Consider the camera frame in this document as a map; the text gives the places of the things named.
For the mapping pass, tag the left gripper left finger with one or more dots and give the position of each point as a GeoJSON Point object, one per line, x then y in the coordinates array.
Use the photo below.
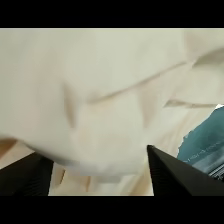
{"type": "Point", "coordinates": [23, 178]}

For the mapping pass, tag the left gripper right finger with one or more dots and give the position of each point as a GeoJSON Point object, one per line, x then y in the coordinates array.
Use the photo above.
{"type": "Point", "coordinates": [176, 176]}

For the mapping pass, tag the cream garment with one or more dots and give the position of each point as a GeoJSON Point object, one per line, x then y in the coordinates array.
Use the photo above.
{"type": "Point", "coordinates": [110, 83]}

